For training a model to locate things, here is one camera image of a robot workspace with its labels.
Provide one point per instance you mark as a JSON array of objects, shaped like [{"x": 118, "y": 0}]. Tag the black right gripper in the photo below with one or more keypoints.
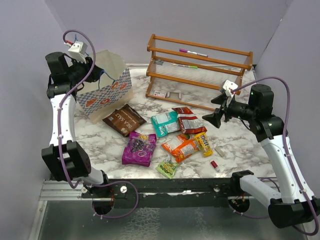
[{"x": 215, "y": 117}]

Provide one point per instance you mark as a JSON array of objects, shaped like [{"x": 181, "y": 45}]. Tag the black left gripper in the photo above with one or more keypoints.
[{"x": 87, "y": 66}]

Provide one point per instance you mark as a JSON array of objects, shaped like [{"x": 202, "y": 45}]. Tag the red chip bag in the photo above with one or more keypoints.
[{"x": 188, "y": 121}]

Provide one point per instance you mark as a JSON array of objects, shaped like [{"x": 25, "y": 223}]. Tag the checkered paper bag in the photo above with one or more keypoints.
[{"x": 113, "y": 90}]

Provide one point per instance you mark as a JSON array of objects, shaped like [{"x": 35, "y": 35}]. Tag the brown sea salt snack bag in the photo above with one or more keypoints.
[{"x": 124, "y": 120}]

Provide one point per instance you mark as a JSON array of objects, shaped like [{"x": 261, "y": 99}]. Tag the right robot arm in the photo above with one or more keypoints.
[{"x": 295, "y": 203}]

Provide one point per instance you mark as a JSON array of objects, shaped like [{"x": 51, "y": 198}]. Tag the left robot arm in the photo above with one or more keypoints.
[{"x": 66, "y": 160}]

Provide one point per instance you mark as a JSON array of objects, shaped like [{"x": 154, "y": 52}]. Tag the yellow M&M's candy bag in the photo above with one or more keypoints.
[{"x": 203, "y": 144}]

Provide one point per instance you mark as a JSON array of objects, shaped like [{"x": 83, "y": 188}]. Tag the teal snack bag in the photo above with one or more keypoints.
[{"x": 165, "y": 123}]

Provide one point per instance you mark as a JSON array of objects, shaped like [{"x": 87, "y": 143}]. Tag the orange snack bag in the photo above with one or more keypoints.
[{"x": 181, "y": 147}]

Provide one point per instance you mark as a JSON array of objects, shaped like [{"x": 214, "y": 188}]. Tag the purple raisin snack bag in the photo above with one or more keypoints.
[{"x": 139, "y": 150}]

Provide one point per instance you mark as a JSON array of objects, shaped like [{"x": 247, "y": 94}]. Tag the wooden shelf rack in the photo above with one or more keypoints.
[{"x": 199, "y": 85}]

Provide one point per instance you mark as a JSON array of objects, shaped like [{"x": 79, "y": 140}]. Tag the small beige wrapper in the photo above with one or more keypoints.
[{"x": 219, "y": 151}]

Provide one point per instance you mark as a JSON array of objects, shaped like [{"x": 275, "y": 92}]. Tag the green marker pen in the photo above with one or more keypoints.
[{"x": 184, "y": 66}]

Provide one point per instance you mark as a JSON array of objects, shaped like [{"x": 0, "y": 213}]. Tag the red lip balm tube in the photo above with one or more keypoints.
[{"x": 215, "y": 166}]

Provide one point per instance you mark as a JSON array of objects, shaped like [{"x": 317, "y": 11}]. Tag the small red white card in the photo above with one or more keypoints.
[{"x": 160, "y": 94}]

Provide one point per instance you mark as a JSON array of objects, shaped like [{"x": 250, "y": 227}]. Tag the pink marker pen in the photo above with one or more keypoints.
[{"x": 193, "y": 52}]

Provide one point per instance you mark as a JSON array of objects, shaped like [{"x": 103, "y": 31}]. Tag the light green candy packet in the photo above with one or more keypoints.
[{"x": 168, "y": 167}]

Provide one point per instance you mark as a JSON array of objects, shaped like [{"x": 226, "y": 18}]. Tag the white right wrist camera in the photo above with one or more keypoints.
[{"x": 228, "y": 88}]

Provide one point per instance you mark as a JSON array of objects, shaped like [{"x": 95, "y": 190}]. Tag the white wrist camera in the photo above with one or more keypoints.
[
  {"x": 77, "y": 51},
  {"x": 228, "y": 88}
]

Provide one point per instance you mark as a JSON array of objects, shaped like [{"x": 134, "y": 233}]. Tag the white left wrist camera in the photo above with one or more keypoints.
[{"x": 77, "y": 51}]

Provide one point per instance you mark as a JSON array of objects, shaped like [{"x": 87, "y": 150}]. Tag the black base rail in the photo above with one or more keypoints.
[{"x": 165, "y": 193}]

